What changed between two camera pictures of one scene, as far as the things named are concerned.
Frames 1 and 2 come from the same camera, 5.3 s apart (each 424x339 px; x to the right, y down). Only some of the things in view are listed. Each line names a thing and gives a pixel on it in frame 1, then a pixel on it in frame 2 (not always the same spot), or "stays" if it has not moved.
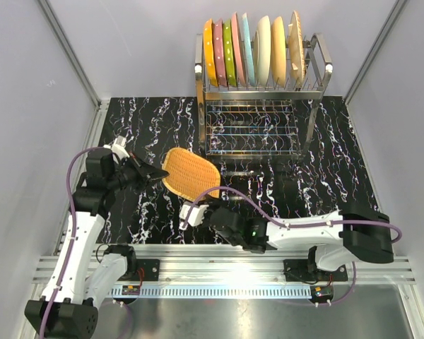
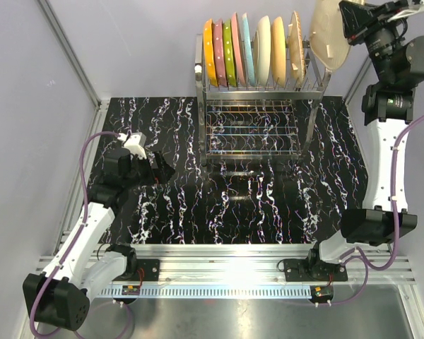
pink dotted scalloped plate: [218, 49] stays
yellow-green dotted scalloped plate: [231, 75] stays
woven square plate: [297, 48] stays
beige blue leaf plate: [248, 51] stays
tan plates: [190, 176] → [327, 37]
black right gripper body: [235, 242] → [380, 36]
